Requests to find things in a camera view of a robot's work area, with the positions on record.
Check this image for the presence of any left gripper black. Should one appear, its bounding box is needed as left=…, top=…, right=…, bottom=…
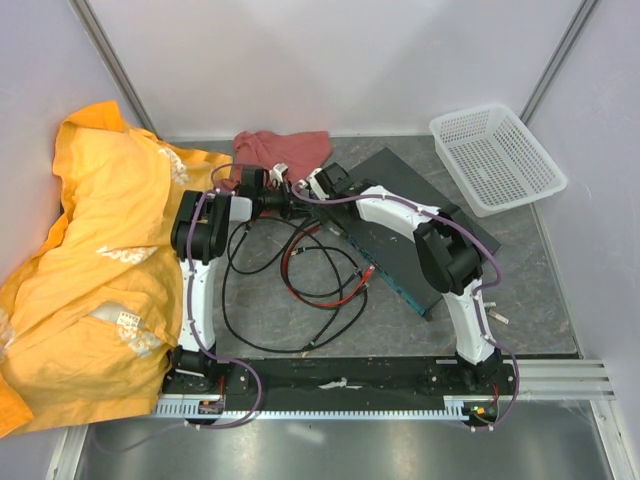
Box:
left=256, top=180, right=314, bottom=222

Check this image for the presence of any black ethernet cable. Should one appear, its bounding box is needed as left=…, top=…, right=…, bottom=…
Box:
left=279, top=219, right=371, bottom=304

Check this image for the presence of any red ethernet cable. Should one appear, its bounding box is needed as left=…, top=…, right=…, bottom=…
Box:
left=282, top=224, right=376, bottom=310

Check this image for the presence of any black braided cable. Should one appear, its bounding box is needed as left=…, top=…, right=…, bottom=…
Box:
left=219, top=219, right=371, bottom=354

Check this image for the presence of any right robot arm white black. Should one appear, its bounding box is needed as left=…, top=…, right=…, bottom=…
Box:
left=292, top=163, right=502, bottom=394

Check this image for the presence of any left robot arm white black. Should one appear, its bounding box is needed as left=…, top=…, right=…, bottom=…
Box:
left=170, top=163, right=292, bottom=393

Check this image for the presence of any red cloth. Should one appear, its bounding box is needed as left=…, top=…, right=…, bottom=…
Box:
left=215, top=130, right=333, bottom=215

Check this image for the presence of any white plastic basket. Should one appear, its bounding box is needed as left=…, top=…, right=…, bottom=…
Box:
left=429, top=104, right=567, bottom=218

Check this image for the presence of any orange cloth bag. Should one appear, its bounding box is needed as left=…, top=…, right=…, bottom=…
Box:
left=1, top=101, right=230, bottom=437

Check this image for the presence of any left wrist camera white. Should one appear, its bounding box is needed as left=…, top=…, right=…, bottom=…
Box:
left=269, top=163, right=289, bottom=186

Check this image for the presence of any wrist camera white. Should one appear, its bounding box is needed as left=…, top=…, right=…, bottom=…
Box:
left=306, top=168, right=328, bottom=200
left=269, top=163, right=289, bottom=186

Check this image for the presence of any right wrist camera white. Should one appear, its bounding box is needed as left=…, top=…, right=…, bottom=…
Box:
left=306, top=168, right=328, bottom=200

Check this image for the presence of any dark network switch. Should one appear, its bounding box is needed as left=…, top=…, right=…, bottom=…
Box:
left=307, top=149, right=500, bottom=315

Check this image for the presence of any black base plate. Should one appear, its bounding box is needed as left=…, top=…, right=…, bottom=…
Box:
left=162, top=356, right=517, bottom=413

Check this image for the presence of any white cable duct rail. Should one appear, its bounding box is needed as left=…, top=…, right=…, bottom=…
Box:
left=150, top=395, right=496, bottom=422

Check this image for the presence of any aluminium frame rail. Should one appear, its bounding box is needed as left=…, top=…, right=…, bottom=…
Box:
left=518, top=359, right=615, bottom=401

